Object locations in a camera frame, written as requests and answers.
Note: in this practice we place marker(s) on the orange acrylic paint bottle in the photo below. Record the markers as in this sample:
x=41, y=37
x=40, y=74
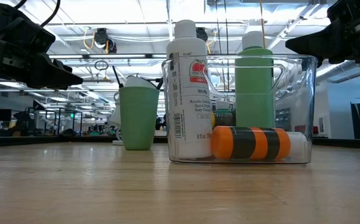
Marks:
x=251, y=143

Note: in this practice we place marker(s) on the paintbrush black bristles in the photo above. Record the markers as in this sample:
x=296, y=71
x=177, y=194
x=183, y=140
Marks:
x=116, y=74

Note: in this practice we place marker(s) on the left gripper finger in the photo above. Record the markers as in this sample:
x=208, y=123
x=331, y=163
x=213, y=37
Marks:
x=52, y=76
x=62, y=65

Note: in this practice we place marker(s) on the long ceiling light bar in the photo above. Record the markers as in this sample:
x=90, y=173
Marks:
x=111, y=56

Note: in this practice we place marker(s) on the clear plastic bin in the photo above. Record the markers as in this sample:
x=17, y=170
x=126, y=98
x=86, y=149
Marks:
x=298, y=109

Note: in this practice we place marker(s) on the green plastic cup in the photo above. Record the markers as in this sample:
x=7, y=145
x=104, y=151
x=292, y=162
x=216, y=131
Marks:
x=137, y=118

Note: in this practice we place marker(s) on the large green paint bottle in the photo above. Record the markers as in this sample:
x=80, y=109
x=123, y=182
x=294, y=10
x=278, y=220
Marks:
x=254, y=93

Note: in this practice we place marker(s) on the black background robot station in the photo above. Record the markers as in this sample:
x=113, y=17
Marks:
x=55, y=121

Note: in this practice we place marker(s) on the green acrylic paint bottle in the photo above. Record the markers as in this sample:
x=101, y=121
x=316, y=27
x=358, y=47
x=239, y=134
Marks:
x=223, y=115

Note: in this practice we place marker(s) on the thin paintbrush gold ferrule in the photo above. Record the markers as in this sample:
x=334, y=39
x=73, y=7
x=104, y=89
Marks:
x=161, y=81

